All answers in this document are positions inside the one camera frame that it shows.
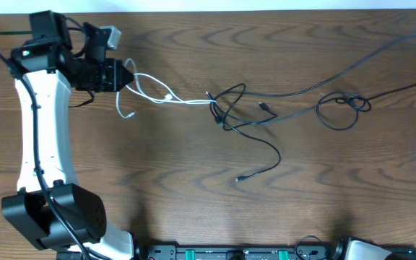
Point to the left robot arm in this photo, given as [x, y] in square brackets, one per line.
[50, 209]

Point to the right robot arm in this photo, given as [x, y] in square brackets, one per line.
[357, 249]

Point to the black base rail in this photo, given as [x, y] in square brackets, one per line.
[309, 248]

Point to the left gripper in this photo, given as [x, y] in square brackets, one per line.
[115, 82]

